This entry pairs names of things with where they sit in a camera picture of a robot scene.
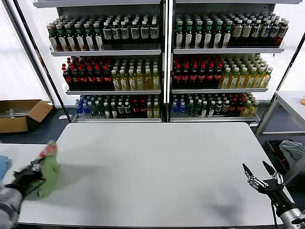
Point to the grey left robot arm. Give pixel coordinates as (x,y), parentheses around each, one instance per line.
(9,205)

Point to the black window post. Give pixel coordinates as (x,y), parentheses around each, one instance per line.
(299,48)
(64,107)

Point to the dark bottle white printed label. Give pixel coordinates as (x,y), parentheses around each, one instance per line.
(154,32)
(116,33)
(135,33)
(274,32)
(107,33)
(282,32)
(265,32)
(145,32)
(124,33)
(256,32)

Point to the blue water bottle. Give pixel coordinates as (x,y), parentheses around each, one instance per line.
(175,109)
(85,109)
(182,109)
(78,108)

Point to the white paper scrap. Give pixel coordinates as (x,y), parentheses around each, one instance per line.
(63,117)

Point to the white side table grey frame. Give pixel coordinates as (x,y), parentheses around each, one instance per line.
(290,100)

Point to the dark tea bottle green cap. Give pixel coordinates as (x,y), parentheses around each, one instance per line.
(227,35)
(179,35)
(208,35)
(89,38)
(218,35)
(80,38)
(71,38)
(98,38)
(189,35)
(199,35)
(62,39)

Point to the small dark bottle white cap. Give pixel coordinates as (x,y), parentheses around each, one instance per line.
(127,110)
(211,109)
(107,111)
(226,108)
(114,111)
(204,109)
(121,110)
(219,109)

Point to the cola bottle red cap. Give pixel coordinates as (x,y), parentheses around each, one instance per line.
(68,77)
(143,109)
(91,77)
(99,77)
(186,76)
(75,77)
(135,109)
(202,76)
(83,77)
(108,77)
(210,76)
(194,76)
(240,107)
(218,75)
(177,76)
(232,107)

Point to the white metal shelf rack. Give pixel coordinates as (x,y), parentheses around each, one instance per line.
(107,52)
(226,50)

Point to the brown cardboard box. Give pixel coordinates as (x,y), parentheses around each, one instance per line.
(14,124)

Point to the black storage crate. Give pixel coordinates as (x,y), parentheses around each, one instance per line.
(270,146)

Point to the clear water bottle green label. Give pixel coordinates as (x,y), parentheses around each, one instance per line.
(99,109)
(92,109)
(197,109)
(190,109)

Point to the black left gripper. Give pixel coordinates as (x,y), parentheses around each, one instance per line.
(27,177)

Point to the yellow juice bottle white cap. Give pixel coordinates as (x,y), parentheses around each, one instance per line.
(156,111)
(247,109)
(149,111)
(242,80)
(255,108)
(148,80)
(156,80)
(132,81)
(225,80)
(234,80)
(251,80)
(140,80)
(116,81)
(124,81)
(259,80)
(266,79)

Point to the red item in crate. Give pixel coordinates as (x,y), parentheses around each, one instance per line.
(277,149)

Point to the green polo shirt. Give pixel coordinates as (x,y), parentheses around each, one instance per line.
(50,171)

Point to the silver metal parts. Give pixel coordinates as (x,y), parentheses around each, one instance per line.
(14,112)

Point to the dark bottle beige label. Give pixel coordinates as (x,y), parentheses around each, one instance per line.
(247,32)
(237,32)

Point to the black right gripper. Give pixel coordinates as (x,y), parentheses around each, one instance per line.
(276,193)

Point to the blue folded cloth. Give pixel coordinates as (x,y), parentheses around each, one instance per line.
(3,167)

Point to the grey crumpled cloth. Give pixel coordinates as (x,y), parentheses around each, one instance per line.
(293,148)

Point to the reddish tea bottle white label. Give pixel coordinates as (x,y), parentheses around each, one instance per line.
(53,39)

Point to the small orange object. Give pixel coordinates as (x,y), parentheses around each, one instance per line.
(302,100)

